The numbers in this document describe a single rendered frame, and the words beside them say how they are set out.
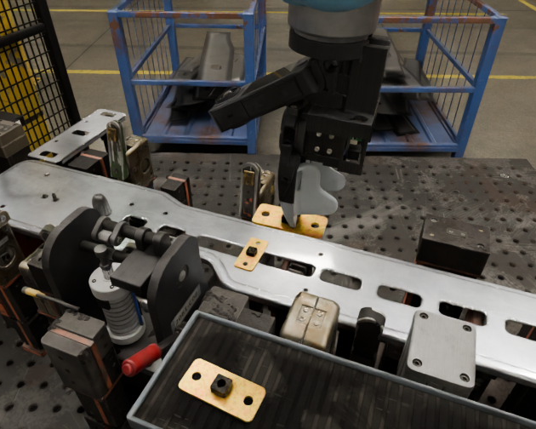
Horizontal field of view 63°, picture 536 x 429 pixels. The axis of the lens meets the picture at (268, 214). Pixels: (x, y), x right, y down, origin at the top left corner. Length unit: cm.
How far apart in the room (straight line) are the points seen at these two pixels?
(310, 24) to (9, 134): 100
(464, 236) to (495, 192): 79
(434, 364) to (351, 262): 30
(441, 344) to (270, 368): 23
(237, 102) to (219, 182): 113
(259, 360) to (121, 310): 28
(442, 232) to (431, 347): 34
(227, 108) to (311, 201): 13
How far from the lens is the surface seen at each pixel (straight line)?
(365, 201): 149
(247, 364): 49
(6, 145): 127
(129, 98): 289
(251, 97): 42
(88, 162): 121
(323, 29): 37
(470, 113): 293
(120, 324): 73
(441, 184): 164
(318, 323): 63
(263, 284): 77
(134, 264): 61
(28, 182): 115
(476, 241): 90
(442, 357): 59
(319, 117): 40
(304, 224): 51
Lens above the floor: 157
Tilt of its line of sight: 39 degrees down
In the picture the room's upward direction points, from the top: straight up
